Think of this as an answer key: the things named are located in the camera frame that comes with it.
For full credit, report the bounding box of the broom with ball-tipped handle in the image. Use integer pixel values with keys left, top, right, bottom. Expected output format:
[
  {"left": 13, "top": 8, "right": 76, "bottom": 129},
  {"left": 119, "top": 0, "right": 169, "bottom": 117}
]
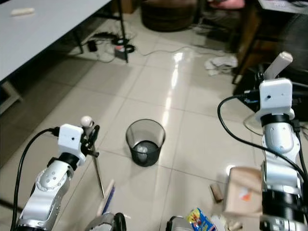
[{"left": 81, "top": 116, "right": 116, "bottom": 217}]

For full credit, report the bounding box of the beige plastic dustpan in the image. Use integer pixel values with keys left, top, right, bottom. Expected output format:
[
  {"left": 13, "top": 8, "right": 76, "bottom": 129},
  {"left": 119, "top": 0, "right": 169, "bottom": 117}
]
[{"left": 223, "top": 51, "right": 294, "bottom": 218}]

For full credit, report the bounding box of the crumpled white paper ball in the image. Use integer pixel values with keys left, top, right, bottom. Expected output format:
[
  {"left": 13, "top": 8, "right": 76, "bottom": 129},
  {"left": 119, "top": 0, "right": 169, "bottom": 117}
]
[{"left": 135, "top": 144, "right": 150, "bottom": 160}]

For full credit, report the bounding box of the black mesh waste bin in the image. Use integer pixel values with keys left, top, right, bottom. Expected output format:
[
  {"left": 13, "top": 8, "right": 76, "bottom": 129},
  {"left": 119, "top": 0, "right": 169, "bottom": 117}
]
[{"left": 126, "top": 119, "right": 167, "bottom": 168}]

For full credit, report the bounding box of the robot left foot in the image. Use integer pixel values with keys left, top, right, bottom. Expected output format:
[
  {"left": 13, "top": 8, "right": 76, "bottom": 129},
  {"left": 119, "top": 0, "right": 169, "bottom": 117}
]
[{"left": 85, "top": 212, "right": 127, "bottom": 231}]

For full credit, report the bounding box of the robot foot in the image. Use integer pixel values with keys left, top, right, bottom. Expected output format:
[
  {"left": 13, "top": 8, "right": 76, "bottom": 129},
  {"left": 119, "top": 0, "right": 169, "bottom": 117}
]
[
  {"left": 85, "top": 212, "right": 127, "bottom": 231},
  {"left": 166, "top": 216, "right": 194, "bottom": 231}
]

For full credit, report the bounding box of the grey table foot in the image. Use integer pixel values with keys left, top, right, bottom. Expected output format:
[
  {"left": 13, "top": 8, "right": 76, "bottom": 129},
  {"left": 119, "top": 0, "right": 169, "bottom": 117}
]
[{"left": 0, "top": 81, "right": 23, "bottom": 115}]

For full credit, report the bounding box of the black metal table leg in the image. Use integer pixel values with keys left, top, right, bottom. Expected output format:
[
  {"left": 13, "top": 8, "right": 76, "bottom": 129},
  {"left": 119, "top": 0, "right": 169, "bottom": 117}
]
[{"left": 117, "top": 0, "right": 129, "bottom": 64}]

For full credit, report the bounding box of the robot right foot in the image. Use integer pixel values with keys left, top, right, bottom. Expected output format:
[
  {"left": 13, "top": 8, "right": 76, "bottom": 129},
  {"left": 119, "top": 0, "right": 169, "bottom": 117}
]
[{"left": 166, "top": 216, "right": 194, "bottom": 231}]

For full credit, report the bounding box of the colourful snack packet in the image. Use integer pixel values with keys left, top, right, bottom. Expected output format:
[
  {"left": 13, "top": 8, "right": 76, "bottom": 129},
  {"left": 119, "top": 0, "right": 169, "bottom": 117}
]
[{"left": 187, "top": 207, "right": 218, "bottom": 231}]

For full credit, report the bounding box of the brown cardboard roll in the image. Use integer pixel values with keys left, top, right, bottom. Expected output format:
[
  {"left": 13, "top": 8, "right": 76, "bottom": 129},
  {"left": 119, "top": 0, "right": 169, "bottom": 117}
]
[{"left": 210, "top": 182, "right": 224, "bottom": 203}]

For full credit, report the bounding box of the round dark brown stool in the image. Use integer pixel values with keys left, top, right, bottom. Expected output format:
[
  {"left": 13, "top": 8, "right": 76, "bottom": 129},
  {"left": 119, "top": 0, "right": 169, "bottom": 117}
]
[{"left": 141, "top": 0, "right": 197, "bottom": 33}]

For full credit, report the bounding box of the small white oblong object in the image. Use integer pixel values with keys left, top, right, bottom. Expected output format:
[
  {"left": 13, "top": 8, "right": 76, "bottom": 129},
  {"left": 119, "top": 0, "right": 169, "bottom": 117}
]
[{"left": 11, "top": 7, "right": 36, "bottom": 17}]

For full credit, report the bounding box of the crumpled grey white cloth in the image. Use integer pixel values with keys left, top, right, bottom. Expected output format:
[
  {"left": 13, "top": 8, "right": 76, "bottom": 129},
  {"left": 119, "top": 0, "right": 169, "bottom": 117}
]
[{"left": 204, "top": 54, "right": 239, "bottom": 76}]

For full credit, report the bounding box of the pink cushion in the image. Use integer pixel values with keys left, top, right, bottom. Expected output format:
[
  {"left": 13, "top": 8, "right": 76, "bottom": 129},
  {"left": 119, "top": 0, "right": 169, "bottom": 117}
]
[{"left": 208, "top": 0, "right": 246, "bottom": 10}]

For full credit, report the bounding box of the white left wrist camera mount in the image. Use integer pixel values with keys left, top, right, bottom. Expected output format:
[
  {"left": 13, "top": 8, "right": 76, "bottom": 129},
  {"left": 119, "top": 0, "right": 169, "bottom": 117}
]
[{"left": 57, "top": 124, "right": 85, "bottom": 160}]

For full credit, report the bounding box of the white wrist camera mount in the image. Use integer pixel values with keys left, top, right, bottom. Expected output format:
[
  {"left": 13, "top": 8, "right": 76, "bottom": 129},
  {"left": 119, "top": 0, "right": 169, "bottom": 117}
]
[
  {"left": 254, "top": 78, "right": 295, "bottom": 124},
  {"left": 57, "top": 124, "right": 85, "bottom": 160}
]

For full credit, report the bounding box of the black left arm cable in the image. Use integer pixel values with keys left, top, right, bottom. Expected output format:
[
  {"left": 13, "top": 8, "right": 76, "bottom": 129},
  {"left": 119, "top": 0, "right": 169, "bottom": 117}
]
[{"left": 12, "top": 127, "right": 61, "bottom": 228}]

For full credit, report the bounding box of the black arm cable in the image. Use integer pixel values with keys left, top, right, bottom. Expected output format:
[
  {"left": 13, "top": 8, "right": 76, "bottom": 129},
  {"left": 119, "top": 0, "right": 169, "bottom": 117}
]
[
  {"left": 12, "top": 127, "right": 61, "bottom": 228},
  {"left": 217, "top": 93, "right": 308, "bottom": 193}
]

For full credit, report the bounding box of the coiled black cable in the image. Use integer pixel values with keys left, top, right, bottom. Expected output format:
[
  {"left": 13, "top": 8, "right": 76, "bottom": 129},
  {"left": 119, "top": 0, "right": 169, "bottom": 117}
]
[{"left": 112, "top": 38, "right": 135, "bottom": 53}]

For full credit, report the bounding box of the thin white floor cable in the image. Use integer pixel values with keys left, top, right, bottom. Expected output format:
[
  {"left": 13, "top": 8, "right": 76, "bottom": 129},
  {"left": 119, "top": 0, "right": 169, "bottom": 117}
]
[{"left": 135, "top": 45, "right": 213, "bottom": 58}]

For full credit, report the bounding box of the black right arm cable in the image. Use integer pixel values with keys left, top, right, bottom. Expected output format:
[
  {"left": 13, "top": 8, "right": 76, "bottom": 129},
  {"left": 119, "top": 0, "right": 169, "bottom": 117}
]
[{"left": 217, "top": 93, "right": 308, "bottom": 193}]

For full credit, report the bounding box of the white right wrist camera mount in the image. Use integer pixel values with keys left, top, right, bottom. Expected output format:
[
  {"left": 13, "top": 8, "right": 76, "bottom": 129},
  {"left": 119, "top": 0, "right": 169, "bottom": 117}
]
[{"left": 254, "top": 78, "right": 295, "bottom": 124}]

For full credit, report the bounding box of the brown wooden furniture frame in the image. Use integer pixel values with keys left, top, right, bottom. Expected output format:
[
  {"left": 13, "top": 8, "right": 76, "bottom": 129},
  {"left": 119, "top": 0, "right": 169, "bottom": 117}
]
[{"left": 232, "top": 0, "right": 308, "bottom": 86}]

